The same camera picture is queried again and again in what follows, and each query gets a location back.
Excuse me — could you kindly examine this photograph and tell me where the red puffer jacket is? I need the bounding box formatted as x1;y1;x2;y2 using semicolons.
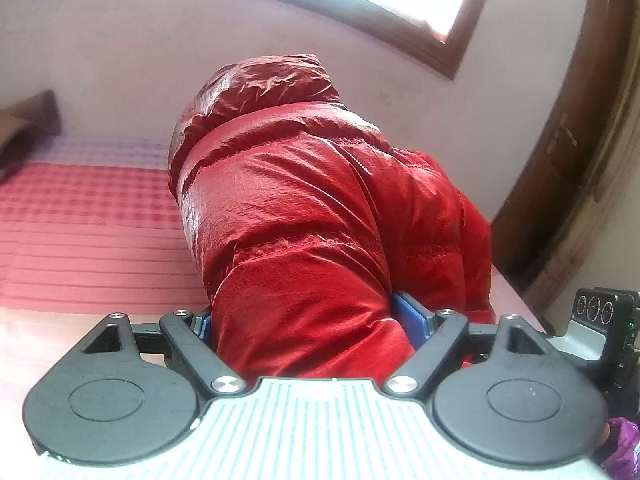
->
168;54;495;382

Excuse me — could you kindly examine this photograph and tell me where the dark wooden door frame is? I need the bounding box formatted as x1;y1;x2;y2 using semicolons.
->
491;0;636;314

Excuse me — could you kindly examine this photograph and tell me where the person's right hand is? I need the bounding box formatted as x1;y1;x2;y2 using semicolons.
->
591;422;615;464

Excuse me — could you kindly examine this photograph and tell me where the purple sleeve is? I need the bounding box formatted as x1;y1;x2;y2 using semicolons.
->
597;417;639;480

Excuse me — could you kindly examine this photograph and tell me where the pink patterned bed sheet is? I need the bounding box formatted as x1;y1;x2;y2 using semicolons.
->
0;131;547;361

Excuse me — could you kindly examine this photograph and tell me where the brown cloth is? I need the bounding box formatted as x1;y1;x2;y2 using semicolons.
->
1;90;61;184

